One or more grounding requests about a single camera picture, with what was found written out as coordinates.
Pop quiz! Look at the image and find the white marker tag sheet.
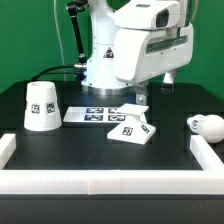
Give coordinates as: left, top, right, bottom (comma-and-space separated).
62, 106, 148, 125

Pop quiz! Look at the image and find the white lamp shade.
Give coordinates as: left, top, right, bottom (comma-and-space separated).
24, 81, 62, 131

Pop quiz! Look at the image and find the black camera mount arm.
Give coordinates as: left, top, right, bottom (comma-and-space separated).
66, 0, 88, 70

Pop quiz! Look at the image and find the white lamp bulb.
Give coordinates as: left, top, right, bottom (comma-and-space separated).
187, 114, 224, 143

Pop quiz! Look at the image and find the white lamp base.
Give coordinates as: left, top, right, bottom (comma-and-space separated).
107, 103, 156, 145

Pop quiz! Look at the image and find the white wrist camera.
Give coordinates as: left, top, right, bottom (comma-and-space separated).
114, 0, 180, 30

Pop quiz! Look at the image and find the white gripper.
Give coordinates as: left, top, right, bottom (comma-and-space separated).
113, 25, 194, 106

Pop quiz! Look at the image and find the white thin cable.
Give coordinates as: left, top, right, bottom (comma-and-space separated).
53, 0, 68, 82

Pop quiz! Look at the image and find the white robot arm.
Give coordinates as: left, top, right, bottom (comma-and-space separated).
82, 0, 194, 105

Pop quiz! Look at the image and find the black cable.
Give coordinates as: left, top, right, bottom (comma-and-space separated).
30, 64, 88, 84

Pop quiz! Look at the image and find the white U-shaped fence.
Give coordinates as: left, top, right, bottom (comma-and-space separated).
0, 134, 224, 195

